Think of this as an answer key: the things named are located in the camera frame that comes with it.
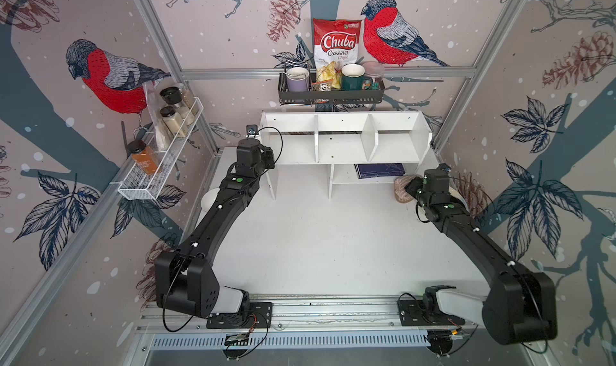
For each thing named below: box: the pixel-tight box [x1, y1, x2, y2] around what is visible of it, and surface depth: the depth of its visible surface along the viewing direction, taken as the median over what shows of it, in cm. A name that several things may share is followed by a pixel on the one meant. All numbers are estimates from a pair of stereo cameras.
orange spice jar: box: [126, 139, 159, 175], surface depth 68 cm
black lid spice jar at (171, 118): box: [159, 105, 187, 138], surface depth 78 cm
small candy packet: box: [310, 79, 334, 93], surface depth 87 cm
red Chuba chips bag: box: [312, 17, 363, 90], surface depth 82 cm
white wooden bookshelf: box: [259, 110, 434, 200], surface depth 87 cm
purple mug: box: [286, 66, 310, 92], surface depth 83 cm
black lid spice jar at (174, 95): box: [159, 85, 195, 127], surface depth 81 cm
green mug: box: [340, 64, 373, 92], surface depth 85 cm
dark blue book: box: [353, 162, 406, 179], surface depth 95 cm
